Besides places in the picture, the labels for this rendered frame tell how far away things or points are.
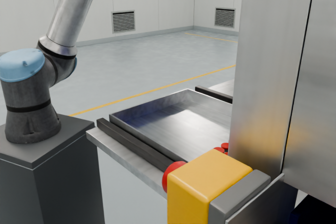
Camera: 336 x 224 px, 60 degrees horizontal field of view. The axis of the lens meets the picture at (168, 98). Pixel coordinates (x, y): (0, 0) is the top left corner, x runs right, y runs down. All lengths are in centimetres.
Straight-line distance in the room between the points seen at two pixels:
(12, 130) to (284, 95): 75
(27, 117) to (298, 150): 72
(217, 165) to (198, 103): 52
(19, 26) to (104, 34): 162
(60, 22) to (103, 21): 536
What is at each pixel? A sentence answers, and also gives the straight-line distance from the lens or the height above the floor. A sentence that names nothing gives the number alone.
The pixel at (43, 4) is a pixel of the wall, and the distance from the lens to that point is 573.
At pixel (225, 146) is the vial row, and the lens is 53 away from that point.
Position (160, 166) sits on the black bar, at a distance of 54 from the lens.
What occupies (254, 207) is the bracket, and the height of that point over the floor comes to 101.
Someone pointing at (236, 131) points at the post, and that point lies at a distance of 33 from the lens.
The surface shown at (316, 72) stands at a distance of 27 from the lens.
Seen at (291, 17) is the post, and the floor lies 117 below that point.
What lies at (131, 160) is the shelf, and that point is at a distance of 58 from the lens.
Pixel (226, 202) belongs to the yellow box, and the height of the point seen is 103.
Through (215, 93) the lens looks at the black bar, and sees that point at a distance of 85.
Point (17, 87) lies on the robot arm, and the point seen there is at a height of 95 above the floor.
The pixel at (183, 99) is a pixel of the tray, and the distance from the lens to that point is 83.
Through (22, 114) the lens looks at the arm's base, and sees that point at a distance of 87.
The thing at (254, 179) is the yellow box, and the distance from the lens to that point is 29.
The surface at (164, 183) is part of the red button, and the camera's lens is 33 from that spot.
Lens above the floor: 120
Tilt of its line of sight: 22 degrees down
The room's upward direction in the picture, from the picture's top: straight up
